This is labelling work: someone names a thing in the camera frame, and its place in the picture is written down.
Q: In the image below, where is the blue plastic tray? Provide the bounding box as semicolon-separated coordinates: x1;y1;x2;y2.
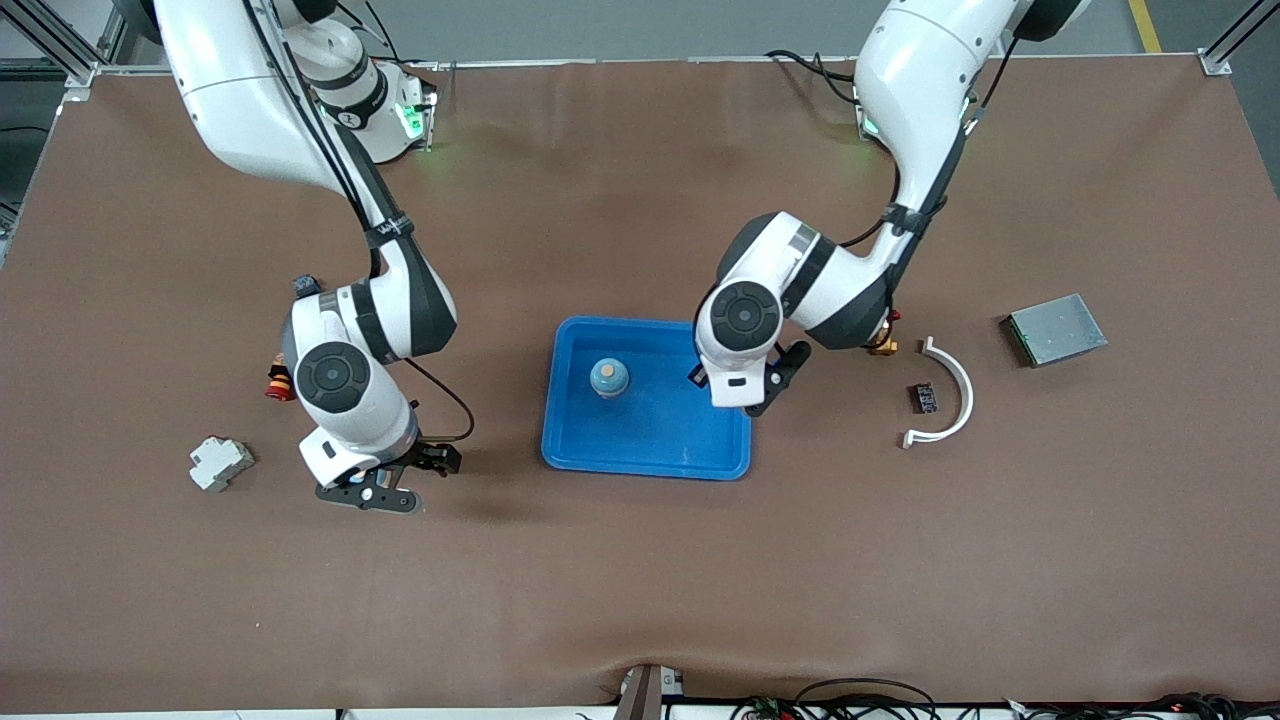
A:
541;316;754;482

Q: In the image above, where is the white circuit breaker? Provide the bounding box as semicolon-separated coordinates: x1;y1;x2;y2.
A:
189;436;256;493

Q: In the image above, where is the brown table mat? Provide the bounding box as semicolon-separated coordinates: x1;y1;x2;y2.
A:
0;55;1280;713

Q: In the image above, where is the grey metal box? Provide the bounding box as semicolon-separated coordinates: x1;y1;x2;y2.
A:
1001;293;1109;369

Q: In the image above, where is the white curved plastic bracket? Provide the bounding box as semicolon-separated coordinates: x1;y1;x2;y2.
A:
902;336;975;449

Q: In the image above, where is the black arm base cable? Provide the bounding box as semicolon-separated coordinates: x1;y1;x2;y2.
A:
765;48;863;101

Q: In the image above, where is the black cable bundle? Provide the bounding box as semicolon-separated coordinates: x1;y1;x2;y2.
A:
730;678;1280;720

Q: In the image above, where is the aluminium frame corner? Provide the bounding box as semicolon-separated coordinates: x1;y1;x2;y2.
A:
1198;0;1280;78
0;0;136;103

